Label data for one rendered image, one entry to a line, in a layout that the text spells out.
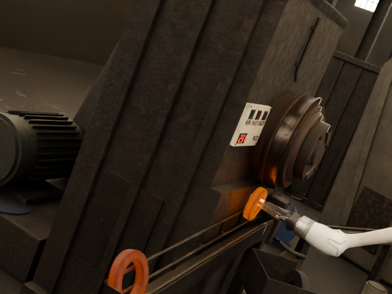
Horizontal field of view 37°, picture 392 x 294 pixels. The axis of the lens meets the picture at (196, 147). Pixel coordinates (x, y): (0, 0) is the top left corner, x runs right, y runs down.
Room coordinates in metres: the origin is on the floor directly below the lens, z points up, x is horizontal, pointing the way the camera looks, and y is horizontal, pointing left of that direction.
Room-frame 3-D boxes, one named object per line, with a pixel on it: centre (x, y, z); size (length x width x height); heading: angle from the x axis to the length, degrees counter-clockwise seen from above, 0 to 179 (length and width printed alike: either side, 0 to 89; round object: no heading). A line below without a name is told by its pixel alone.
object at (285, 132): (2.67, -0.41, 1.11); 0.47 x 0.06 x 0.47; 157
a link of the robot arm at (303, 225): (2.39, -0.55, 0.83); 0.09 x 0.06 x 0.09; 158
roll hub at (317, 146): (2.63, -0.50, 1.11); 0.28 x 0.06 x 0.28; 157
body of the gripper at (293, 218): (2.42, -0.48, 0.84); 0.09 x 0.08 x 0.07; 68
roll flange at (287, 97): (2.70, -0.34, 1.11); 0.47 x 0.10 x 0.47; 157
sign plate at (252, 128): (2.40, -0.18, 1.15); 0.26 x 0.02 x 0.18; 157
